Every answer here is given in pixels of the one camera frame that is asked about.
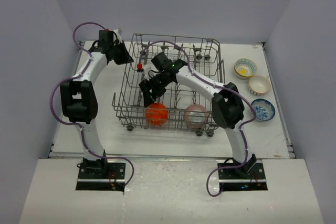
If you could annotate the pink rimmed white bowl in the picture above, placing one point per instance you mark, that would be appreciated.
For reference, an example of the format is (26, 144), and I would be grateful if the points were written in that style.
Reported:
(195, 116)

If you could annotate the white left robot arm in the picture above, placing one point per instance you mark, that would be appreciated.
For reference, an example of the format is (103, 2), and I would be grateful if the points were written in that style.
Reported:
(78, 99)

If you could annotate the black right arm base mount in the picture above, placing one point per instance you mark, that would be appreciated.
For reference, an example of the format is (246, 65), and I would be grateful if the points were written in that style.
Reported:
(234, 180)

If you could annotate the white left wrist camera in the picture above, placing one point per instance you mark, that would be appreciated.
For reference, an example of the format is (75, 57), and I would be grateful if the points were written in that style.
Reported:
(118, 33)

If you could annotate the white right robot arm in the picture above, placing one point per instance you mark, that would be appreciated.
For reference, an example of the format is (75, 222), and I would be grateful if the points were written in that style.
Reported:
(226, 101)

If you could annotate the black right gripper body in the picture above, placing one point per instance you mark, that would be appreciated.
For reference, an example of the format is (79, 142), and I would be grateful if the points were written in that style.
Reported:
(158, 84)

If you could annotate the orange bowl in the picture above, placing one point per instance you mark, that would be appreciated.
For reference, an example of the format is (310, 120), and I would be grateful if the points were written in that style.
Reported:
(156, 114)

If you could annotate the blue patterned bowl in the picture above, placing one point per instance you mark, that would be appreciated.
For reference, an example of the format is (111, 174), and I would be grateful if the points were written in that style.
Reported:
(265, 110)

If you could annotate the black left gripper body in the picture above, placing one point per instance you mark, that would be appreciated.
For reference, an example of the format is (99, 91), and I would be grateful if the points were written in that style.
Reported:
(119, 55)

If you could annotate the beige white bowl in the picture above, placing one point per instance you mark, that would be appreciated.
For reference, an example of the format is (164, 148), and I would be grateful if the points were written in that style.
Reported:
(259, 85)

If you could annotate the floral white bowl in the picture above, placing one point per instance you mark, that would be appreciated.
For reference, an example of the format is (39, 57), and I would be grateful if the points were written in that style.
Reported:
(245, 68)

